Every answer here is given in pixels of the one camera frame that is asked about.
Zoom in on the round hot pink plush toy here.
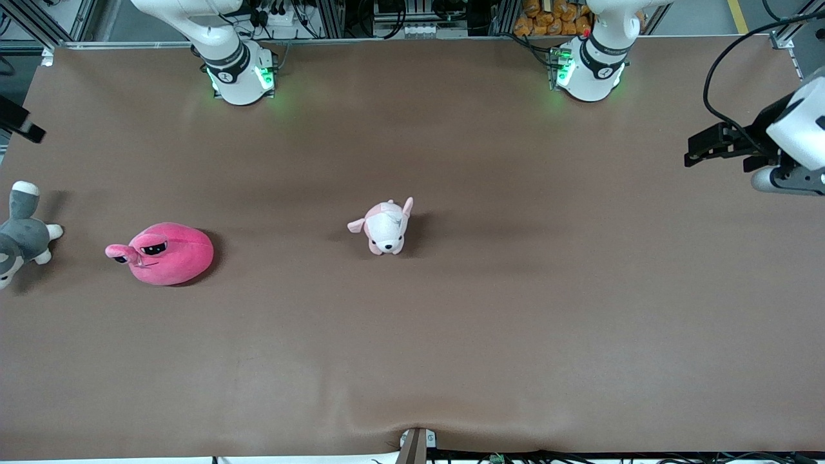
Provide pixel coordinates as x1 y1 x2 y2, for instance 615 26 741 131
105 222 215 286

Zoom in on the grey white husky plush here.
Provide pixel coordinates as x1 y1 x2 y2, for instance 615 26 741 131
0 181 64 290

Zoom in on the pile of orange plush toys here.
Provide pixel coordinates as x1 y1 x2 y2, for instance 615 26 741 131
514 0 594 37

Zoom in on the white power strip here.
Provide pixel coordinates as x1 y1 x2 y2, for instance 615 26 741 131
255 6 305 28

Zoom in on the small pink white dog plush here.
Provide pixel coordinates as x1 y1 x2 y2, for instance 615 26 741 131
347 197 414 256

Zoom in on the brown table cover mat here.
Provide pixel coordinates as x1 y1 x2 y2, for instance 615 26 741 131
0 35 825 459

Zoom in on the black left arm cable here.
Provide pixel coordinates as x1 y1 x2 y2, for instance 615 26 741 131
703 18 825 148

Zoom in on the aluminium frame post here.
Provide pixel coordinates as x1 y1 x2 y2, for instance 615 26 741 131
770 0 825 50
0 0 97 51

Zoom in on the metal clamp bracket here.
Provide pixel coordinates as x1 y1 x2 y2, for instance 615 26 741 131
398 427 438 464

